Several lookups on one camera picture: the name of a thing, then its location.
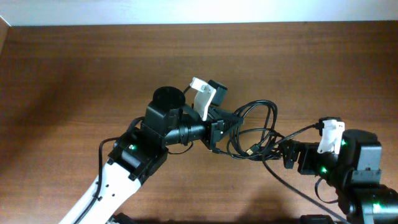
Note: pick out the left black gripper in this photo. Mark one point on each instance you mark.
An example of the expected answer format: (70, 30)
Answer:
(214, 127)

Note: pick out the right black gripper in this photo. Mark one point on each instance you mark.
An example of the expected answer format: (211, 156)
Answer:
(302, 158)

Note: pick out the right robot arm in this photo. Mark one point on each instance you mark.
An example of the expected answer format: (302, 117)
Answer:
(354, 173)

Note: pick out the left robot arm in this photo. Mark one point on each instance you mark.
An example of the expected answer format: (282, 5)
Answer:
(143, 148)

